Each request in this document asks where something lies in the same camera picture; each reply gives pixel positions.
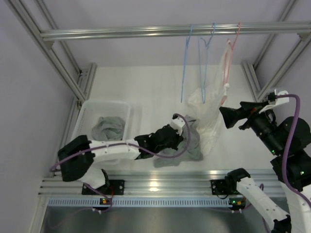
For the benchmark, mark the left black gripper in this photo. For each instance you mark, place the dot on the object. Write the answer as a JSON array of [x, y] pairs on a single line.
[[178, 139]]

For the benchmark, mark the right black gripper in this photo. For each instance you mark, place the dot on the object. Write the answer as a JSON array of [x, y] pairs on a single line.
[[248, 109]]

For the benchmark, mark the grey tank top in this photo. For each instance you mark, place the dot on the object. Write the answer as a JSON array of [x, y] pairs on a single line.
[[109, 128], [193, 152]]

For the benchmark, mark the light blue wire hanger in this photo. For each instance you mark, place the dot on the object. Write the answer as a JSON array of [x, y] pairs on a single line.
[[185, 62]]

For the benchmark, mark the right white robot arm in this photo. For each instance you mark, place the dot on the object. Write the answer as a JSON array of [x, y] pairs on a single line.
[[292, 166]]

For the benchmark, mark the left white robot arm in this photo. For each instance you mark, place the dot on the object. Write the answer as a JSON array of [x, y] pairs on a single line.
[[79, 160]]

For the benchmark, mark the white tank top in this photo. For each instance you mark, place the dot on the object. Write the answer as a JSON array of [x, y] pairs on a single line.
[[205, 102]]

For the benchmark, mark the white plastic basket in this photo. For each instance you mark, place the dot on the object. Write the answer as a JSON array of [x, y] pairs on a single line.
[[109, 111]]

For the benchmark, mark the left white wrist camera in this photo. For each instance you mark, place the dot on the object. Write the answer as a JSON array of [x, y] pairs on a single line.
[[179, 124]]

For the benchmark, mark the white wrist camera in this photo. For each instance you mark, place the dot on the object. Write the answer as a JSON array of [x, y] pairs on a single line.
[[275, 99], [179, 124]]

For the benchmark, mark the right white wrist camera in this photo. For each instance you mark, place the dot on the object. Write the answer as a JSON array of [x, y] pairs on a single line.
[[275, 99]]

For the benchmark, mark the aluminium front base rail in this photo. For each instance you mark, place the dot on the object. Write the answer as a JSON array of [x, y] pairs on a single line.
[[143, 184]]

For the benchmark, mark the slotted grey cable duct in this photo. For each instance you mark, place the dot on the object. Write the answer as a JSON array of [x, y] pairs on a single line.
[[138, 202]]

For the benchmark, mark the pink wire hanger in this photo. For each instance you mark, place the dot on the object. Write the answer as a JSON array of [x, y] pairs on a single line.
[[228, 61]]

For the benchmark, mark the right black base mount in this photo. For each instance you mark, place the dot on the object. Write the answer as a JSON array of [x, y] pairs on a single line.
[[220, 187]]

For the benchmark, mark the right aluminium frame post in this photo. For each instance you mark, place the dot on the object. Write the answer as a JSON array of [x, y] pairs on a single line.
[[268, 60]]

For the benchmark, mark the aluminium frame post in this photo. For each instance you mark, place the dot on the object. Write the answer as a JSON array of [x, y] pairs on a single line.
[[268, 60], [32, 27]]

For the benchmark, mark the left aluminium frame post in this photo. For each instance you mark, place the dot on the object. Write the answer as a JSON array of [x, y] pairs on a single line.
[[32, 27]]

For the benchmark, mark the aluminium hanging rail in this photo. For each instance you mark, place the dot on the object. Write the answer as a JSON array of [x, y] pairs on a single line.
[[178, 30]]

